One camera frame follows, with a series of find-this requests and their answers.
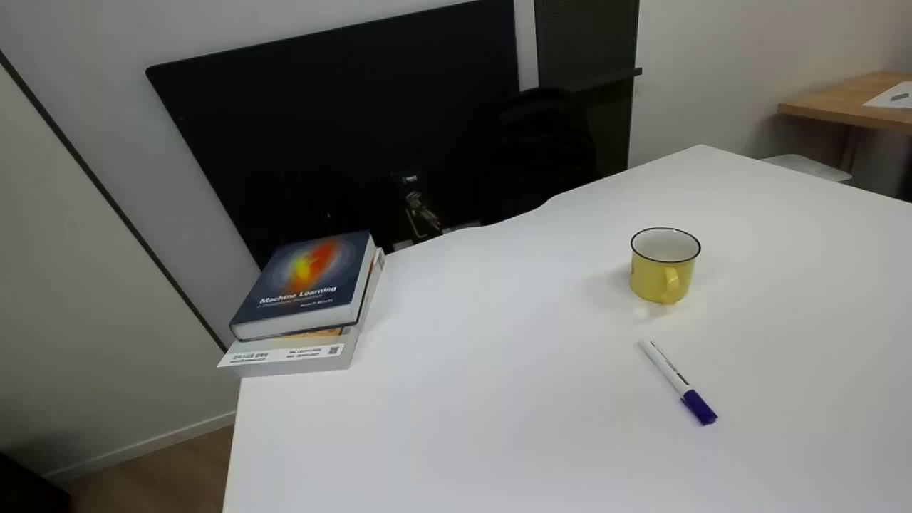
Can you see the white marker pen blue cap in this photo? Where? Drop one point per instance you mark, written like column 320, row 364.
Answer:
column 679, row 383

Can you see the yellow enamel cup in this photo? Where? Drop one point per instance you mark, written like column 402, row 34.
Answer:
column 663, row 264

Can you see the dark blue hardcover book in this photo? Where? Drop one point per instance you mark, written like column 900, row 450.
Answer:
column 308, row 287

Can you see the white book under blue book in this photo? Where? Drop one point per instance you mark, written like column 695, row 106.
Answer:
column 306, row 351

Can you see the wooden side table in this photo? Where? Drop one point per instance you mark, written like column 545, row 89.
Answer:
column 851, row 105

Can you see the white paper on side table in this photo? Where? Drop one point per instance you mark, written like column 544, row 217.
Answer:
column 894, row 99

